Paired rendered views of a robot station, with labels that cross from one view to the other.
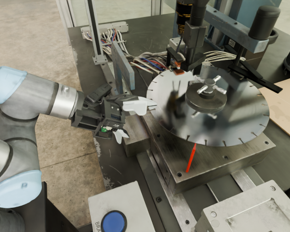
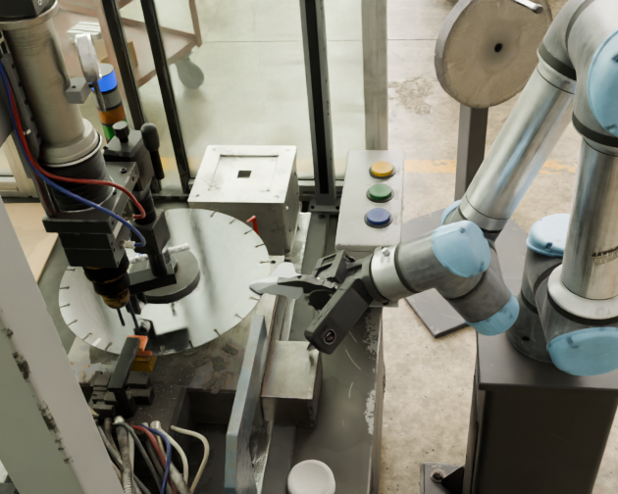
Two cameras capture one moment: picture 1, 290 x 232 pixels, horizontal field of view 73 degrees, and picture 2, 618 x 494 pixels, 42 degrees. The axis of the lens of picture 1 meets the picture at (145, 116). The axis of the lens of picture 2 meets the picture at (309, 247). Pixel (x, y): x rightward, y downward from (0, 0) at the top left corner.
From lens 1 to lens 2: 1.29 m
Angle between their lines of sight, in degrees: 88
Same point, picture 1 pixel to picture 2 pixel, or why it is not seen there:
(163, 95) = (225, 299)
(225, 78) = (90, 296)
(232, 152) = not seen: hidden behind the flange
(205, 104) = (183, 256)
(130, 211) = (357, 222)
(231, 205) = (252, 197)
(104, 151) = (360, 397)
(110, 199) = (374, 236)
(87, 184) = not seen: outside the picture
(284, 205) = (204, 183)
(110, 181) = (368, 345)
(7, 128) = not seen: hidden behind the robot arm
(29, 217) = (501, 340)
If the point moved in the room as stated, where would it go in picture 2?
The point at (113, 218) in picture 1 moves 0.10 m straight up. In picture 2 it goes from (377, 217) to (376, 170)
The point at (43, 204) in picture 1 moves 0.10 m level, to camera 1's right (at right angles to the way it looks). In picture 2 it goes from (480, 349) to (424, 331)
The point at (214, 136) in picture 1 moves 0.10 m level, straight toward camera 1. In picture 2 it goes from (216, 223) to (267, 200)
